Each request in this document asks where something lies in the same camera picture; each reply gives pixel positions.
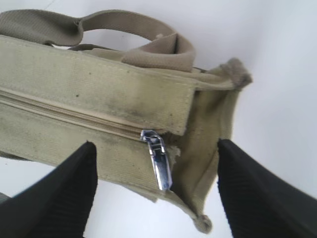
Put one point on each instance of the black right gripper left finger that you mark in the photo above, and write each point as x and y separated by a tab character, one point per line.
58	205

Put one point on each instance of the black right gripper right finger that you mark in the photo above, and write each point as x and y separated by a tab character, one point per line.
257	203

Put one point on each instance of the silver zipper pull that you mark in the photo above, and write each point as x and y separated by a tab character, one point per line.
159	158

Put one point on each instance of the yellow canvas tote bag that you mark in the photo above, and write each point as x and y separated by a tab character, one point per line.
104	78

